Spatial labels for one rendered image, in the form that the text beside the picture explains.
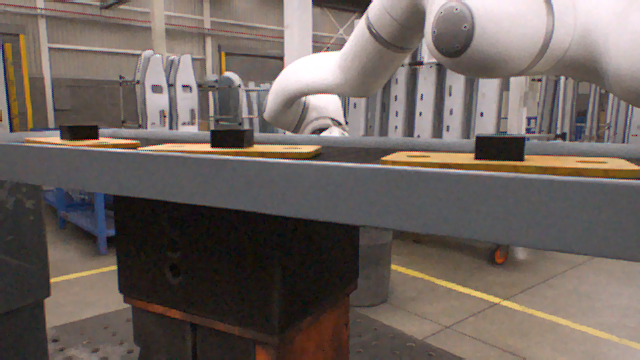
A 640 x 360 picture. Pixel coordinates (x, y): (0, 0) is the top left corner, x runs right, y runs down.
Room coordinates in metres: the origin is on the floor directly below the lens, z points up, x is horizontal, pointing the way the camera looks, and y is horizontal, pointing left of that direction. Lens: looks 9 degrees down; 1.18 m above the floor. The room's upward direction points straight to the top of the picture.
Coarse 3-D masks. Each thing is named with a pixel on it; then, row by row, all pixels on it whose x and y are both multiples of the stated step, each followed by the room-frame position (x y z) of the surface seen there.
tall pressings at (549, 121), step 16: (544, 80) 7.19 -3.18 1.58; (560, 80) 7.03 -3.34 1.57; (544, 96) 7.19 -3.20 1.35; (560, 96) 7.00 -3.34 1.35; (576, 96) 7.32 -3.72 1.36; (592, 96) 6.92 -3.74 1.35; (544, 112) 7.29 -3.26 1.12; (560, 112) 6.97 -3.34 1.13; (576, 112) 7.30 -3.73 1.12; (592, 112) 6.92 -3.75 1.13; (624, 112) 6.80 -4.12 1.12; (544, 128) 7.29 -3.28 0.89; (560, 128) 6.96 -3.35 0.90; (592, 128) 7.10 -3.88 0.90; (608, 128) 6.96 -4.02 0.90; (624, 128) 6.82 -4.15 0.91
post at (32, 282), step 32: (0, 192) 0.36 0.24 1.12; (32, 192) 0.38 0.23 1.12; (0, 224) 0.36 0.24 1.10; (32, 224) 0.38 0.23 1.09; (0, 256) 0.35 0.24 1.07; (32, 256) 0.37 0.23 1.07; (0, 288) 0.35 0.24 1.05; (32, 288) 0.37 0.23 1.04; (0, 320) 0.36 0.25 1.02; (32, 320) 0.38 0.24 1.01; (0, 352) 0.35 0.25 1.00; (32, 352) 0.37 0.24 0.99
